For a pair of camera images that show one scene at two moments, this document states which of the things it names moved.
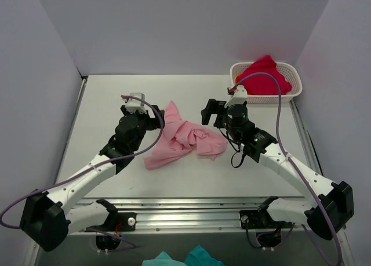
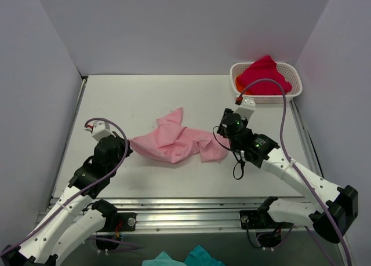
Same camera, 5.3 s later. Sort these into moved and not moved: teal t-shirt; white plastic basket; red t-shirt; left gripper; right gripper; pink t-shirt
Moved: left gripper; pink t-shirt; right gripper
Not moved: red t-shirt; white plastic basket; teal t-shirt
